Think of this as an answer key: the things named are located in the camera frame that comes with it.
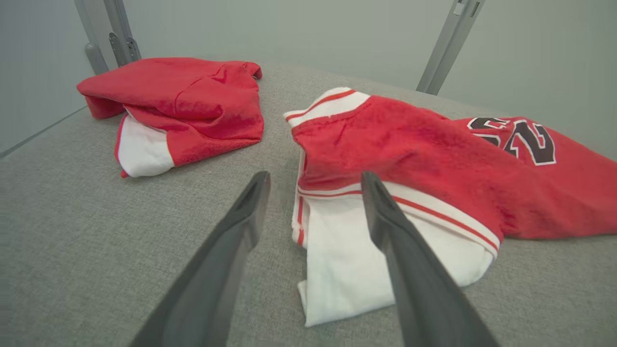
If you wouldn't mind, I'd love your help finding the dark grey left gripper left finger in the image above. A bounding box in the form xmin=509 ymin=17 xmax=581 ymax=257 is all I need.
xmin=130 ymin=171 xmax=271 ymax=347

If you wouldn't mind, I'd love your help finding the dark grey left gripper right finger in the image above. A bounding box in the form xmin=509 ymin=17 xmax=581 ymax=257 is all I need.
xmin=361 ymin=171 xmax=499 ymax=347

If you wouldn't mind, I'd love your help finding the red numbered basketball jersey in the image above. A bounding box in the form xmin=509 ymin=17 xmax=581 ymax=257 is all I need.
xmin=283 ymin=87 xmax=617 ymax=328

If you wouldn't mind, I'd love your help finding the red white-trimmed shirt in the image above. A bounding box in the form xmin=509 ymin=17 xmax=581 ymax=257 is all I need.
xmin=76 ymin=57 xmax=265 ymax=179

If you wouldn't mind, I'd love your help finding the grey partition post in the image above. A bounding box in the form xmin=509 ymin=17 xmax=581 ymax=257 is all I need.
xmin=417 ymin=0 xmax=470 ymax=92
xmin=103 ymin=0 xmax=141 ymax=67
xmin=427 ymin=0 xmax=486 ymax=95
xmin=74 ymin=0 xmax=110 ymax=76

